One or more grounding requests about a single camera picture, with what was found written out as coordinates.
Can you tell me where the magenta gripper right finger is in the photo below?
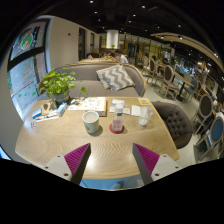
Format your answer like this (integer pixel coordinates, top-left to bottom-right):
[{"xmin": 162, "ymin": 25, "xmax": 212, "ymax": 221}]
[{"xmin": 132, "ymin": 143, "xmax": 183, "ymax": 186}]

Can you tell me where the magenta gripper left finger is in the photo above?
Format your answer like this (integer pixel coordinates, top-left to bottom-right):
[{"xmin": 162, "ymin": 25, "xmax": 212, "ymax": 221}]
[{"xmin": 41, "ymin": 142, "xmax": 92, "ymax": 186}]

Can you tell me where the clear plastic water bottle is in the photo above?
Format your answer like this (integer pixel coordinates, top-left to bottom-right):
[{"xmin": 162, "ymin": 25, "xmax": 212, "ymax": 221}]
[{"xmin": 112, "ymin": 109, "xmax": 124, "ymax": 132}]

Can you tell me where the white paper cup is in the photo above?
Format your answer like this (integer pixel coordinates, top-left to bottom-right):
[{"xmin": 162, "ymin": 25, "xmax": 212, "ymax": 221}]
[{"xmin": 82, "ymin": 111, "xmax": 99, "ymax": 134}]

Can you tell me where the red round coaster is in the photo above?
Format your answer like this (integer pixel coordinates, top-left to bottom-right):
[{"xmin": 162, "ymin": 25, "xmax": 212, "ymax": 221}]
[{"xmin": 108, "ymin": 123, "xmax": 126, "ymax": 135}]

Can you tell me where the dark tufted armchair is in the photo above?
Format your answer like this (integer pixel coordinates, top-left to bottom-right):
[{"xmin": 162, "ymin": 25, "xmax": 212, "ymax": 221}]
[{"xmin": 153, "ymin": 102, "xmax": 193, "ymax": 149}]

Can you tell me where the white napkin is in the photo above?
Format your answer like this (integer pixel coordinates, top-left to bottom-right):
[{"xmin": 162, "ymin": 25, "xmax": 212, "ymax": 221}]
[{"xmin": 131, "ymin": 105, "xmax": 141, "ymax": 116}]

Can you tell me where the blue tissue pack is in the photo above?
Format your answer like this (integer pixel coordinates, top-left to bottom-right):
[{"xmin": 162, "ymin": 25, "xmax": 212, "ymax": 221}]
[{"xmin": 56, "ymin": 103, "xmax": 68, "ymax": 117}]

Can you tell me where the small blister pack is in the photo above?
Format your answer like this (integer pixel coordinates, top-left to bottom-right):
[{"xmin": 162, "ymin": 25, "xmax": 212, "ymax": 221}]
[{"xmin": 31, "ymin": 121, "xmax": 36, "ymax": 128}]

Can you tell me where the yellow card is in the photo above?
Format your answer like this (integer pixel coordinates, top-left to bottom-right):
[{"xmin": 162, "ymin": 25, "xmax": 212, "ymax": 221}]
[{"xmin": 138, "ymin": 98, "xmax": 150, "ymax": 106}]

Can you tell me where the open menu booklet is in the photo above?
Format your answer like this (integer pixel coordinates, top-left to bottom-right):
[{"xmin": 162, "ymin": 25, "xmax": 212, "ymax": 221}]
[{"xmin": 68, "ymin": 97, "xmax": 107, "ymax": 116}]

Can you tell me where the brown cardboard sign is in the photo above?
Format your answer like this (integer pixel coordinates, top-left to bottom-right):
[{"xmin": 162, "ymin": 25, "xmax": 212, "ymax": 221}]
[{"xmin": 41, "ymin": 100, "xmax": 57, "ymax": 115}]

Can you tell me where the white blue leaflet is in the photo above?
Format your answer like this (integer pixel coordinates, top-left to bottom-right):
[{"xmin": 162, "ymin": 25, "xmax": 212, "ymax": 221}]
[{"xmin": 109, "ymin": 99, "xmax": 130, "ymax": 115}]

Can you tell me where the blue white card box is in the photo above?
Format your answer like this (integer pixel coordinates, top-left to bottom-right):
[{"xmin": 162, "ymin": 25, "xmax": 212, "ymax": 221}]
[{"xmin": 32, "ymin": 108, "xmax": 42, "ymax": 119}]

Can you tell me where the green potted plant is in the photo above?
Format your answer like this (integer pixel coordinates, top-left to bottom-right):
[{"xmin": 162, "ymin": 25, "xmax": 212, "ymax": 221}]
[{"xmin": 38, "ymin": 67, "xmax": 76, "ymax": 104}]

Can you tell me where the wooden dining chair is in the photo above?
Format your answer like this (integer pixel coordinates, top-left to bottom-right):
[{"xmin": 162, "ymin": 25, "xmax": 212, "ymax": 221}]
[{"xmin": 160, "ymin": 65, "xmax": 179, "ymax": 99}]

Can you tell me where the grey chevron cushion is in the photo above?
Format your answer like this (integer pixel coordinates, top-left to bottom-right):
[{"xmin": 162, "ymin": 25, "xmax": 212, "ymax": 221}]
[{"xmin": 97, "ymin": 65, "xmax": 134, "ymax": 91}]

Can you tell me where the seated person white shirt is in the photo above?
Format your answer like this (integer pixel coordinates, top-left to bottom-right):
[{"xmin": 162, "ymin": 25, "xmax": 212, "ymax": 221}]
[{"xmin": 115, "ymin": 50, "xmax": 128, "ymax": 63}]

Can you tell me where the white pillar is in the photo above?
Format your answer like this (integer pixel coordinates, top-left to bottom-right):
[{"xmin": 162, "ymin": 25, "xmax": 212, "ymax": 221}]
[{"xmin": 106, "ymin": 30, "xmax": 119, "ymax": 49}]

